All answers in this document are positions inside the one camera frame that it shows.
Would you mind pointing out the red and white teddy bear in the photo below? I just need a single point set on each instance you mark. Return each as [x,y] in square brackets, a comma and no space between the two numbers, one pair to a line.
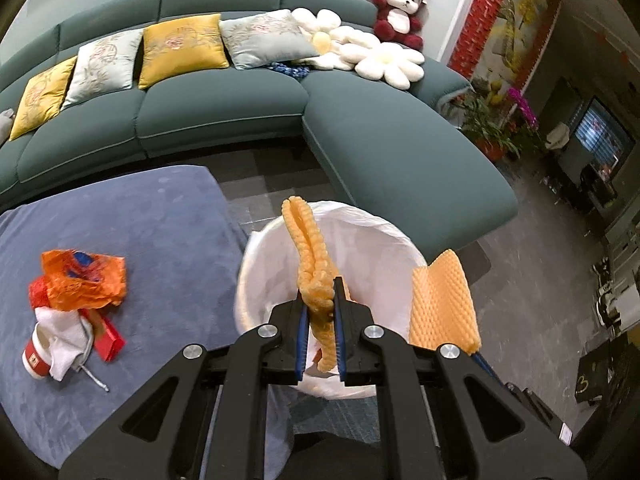
[400,15]

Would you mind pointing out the yellow embroidered cushion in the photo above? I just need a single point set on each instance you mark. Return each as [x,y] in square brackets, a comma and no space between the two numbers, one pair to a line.
[42,95]
[182,50]

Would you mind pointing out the television screen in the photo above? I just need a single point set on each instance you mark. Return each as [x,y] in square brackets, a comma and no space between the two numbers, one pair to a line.
[602,132]

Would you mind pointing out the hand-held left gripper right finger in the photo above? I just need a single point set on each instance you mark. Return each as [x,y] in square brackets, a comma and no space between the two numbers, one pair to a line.
[340,345]

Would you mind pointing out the red lattice wall panel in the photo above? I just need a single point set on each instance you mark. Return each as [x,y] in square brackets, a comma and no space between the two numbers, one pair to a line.
[480,15]

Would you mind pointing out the blue plush blanket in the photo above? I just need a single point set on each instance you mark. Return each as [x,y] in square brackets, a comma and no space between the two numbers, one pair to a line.
[150,220]

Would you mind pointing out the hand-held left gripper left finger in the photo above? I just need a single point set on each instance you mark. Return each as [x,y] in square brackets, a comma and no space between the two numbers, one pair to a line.
[301,345]

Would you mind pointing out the white tissue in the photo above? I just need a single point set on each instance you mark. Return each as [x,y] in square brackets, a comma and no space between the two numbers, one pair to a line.
[60,335]

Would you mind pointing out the grey plush animal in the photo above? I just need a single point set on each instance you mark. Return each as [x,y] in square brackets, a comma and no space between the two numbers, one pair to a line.
[4,127]

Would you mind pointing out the red plastic bag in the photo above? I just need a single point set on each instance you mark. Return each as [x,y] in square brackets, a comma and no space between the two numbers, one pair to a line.
[37,295]

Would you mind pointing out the yellow tree wall painting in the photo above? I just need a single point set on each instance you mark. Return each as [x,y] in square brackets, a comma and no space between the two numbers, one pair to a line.
[527,15]

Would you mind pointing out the orange foam fruit net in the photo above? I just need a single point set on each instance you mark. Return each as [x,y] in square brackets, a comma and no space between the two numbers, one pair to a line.
[442,305]
[310,260]

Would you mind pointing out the white cloth bundle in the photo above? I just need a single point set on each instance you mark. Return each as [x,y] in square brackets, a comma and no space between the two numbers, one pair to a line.
[557,137]

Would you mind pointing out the teal corner sofa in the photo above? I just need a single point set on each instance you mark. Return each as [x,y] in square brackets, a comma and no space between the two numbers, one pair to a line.
[220,110]

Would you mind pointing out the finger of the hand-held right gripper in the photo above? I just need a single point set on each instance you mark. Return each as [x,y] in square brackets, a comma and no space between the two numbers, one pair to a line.
[487,367]

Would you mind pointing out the black box yellow mark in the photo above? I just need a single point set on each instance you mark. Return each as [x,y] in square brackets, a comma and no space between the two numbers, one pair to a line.
[597,372]

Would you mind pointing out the green potted plant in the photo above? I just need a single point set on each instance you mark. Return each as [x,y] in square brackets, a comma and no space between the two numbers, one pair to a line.
[482,122]

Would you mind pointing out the dark equipment shelf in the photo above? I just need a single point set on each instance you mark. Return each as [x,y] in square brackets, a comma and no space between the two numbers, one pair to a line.
[617,290]

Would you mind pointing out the red paper cup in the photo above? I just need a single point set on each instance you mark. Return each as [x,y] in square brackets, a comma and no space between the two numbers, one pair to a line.
[35,360]

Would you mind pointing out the orange plastic bag blue print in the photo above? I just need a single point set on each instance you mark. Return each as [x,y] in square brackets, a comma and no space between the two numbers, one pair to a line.
[85,277]

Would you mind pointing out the blue beaded item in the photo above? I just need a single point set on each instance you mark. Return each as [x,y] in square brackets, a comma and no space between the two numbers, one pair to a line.
[290,70]

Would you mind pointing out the blue grey floor rug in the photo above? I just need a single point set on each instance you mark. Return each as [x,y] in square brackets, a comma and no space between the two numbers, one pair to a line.
[340,415]

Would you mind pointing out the purple orchid plant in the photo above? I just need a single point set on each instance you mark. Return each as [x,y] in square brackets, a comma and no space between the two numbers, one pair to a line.
[522,107]

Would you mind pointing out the white lined waste bin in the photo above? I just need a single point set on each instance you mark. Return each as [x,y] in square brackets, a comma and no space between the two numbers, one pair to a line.
[370,240]

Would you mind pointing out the grey embroidered cushion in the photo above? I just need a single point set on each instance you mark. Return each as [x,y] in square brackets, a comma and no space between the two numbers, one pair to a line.
[102,67]
[265,37]

